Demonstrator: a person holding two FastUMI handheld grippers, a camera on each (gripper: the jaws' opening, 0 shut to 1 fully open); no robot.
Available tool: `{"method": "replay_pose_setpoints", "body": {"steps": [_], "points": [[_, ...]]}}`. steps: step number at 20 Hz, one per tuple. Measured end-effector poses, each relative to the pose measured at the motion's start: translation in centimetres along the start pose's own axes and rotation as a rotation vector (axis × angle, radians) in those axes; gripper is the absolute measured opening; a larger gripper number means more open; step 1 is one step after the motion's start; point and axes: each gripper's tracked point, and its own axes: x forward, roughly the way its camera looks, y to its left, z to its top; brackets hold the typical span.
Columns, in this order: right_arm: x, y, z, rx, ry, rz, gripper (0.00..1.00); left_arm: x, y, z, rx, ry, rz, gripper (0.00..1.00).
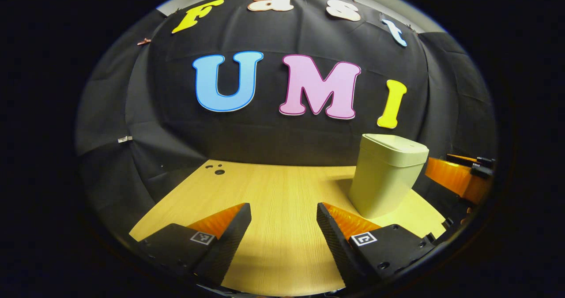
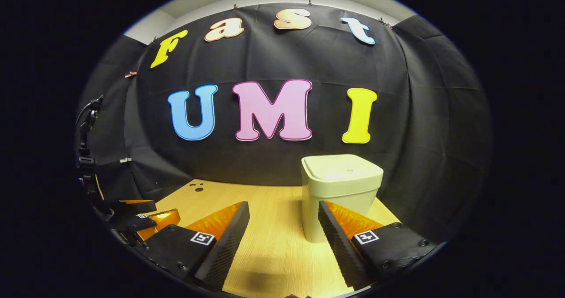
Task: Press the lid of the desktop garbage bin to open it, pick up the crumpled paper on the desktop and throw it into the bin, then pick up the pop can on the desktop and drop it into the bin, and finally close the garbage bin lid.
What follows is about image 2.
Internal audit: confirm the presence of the black backdrop cloth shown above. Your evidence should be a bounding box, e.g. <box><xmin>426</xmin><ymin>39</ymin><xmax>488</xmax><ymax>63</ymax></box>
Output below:
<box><xmin>77</xmin><ymin>2</ymin><xmax>493</xmax><ymax>245</ymax></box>

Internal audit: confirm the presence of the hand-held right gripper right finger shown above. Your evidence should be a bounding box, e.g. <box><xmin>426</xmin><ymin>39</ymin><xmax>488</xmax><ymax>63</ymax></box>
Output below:
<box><xmin>318</xmin><ymin>200</ymin><xmax>437</xmax><ymax>290</ymax></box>

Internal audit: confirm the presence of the green desktop garbage bin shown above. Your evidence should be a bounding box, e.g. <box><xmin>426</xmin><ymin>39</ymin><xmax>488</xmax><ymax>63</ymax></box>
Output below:
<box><xmin>301</xmin><ymin>154</ymin><xmax>384</xmax><ymax>244</ymax></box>

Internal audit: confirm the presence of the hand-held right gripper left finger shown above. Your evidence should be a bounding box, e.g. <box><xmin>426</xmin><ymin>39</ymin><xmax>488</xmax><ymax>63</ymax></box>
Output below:
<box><xmin>135</xmin><ymin>201</ymin><xmax>250</xmax><ymax>291</ymax></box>

